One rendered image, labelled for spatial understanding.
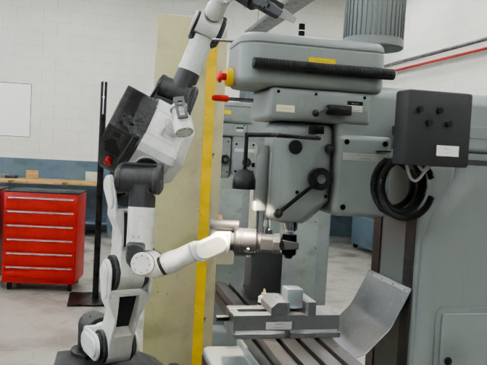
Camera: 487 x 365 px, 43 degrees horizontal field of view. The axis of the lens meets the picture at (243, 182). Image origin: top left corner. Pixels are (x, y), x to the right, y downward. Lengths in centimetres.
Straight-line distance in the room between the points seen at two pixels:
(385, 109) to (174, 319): 222
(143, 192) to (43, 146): 894
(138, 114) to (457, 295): 123
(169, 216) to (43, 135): 742
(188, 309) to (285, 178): 202
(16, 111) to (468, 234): 956
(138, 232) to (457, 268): 104
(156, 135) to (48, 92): 885
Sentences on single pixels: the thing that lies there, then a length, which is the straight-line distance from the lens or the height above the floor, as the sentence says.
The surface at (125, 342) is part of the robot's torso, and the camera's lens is 267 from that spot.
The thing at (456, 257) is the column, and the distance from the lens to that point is 209.
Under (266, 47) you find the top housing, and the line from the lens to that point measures 188.
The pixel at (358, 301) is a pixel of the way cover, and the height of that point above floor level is 101.
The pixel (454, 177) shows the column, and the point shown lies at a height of 148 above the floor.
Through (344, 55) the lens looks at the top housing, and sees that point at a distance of 196.
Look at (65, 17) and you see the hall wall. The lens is 1115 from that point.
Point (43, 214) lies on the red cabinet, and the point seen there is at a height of 78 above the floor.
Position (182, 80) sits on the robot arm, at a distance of 236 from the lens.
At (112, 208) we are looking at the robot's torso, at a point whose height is 127.
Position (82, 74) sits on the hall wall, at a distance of 1099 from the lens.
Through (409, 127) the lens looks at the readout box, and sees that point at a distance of 176.
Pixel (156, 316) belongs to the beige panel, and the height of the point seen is 51.
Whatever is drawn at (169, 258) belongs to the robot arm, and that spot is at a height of 116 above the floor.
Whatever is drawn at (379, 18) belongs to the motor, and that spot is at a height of 197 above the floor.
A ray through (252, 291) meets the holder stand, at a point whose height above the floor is 99.
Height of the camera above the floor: 153
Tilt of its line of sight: 3 degrees down
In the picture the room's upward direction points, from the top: 3 degrees clockwise
